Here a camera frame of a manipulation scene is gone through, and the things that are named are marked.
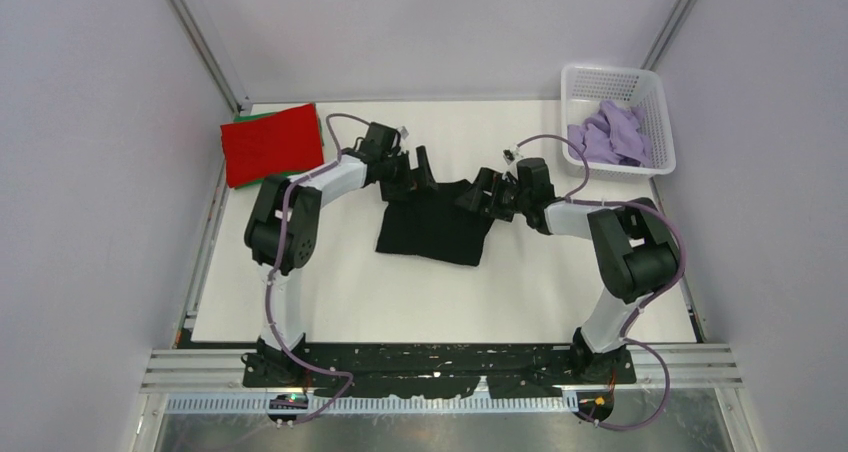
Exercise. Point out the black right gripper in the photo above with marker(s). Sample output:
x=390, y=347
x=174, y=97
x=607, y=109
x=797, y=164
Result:
x=486, y=181

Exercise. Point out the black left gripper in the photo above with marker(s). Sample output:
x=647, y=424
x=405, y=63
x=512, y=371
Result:
x=409, y=185

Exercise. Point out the black t shirt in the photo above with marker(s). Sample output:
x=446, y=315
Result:
x=432, y=226

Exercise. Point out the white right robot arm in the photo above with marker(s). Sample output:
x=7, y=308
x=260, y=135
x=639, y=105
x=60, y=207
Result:
x=635, y=250

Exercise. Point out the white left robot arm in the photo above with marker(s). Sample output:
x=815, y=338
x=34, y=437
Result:
x=282, y=229

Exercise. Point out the purple crumpled t shirt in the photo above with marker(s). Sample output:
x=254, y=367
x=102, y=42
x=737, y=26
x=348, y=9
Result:
x=613, y=135

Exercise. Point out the red folded t shirt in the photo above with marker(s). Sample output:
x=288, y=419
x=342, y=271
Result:
x=286, y=142

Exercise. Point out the white plastic basket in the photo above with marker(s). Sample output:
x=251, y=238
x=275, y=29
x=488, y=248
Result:
x=582, y=90

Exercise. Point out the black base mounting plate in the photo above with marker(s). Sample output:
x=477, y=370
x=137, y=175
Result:
x=432, y=371

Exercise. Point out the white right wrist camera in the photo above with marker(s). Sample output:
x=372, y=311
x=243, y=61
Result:
x=512, y=155

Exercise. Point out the white slotted cable duct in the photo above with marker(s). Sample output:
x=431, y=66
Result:
x=281, y=405

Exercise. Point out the aluminium frame rail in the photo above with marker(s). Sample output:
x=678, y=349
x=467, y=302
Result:
x=690, y=365

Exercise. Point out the left aluminium corner post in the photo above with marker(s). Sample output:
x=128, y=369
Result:
x=197, y=24

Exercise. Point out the aluminium corner post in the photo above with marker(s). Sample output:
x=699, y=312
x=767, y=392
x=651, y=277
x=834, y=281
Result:
x=670, y=29
x=197, y=24

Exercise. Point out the right aluminium corner post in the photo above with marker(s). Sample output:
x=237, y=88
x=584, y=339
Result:
x=670, y=29

